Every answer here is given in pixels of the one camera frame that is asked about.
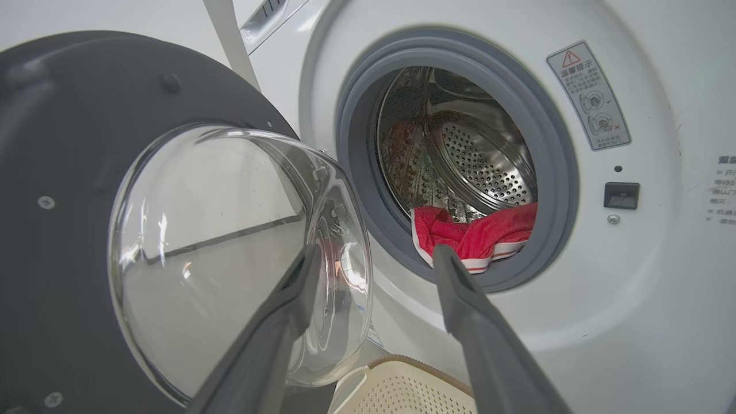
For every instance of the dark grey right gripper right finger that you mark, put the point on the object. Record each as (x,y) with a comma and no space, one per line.
(489,351)

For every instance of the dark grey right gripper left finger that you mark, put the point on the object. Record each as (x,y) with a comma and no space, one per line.
(259,351)

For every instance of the red cloth garment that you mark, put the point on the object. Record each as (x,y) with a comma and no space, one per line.
(483,236)

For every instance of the round grey glass washer door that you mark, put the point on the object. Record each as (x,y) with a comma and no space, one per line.
(57,172)

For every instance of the cream perforated laundry basket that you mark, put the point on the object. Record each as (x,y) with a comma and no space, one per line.
(402,391)

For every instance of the white front-load washing machine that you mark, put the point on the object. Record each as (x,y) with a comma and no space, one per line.
(632,287)

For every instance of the stainless steel washing machine drum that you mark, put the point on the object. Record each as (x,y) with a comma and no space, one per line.
(483,161)

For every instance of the black door latch slot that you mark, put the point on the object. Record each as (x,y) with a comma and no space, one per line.
(621,195)

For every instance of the grey warning sticker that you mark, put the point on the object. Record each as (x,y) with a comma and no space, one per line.
(589,95)

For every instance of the printed text label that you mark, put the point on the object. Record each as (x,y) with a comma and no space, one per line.
(725,190)

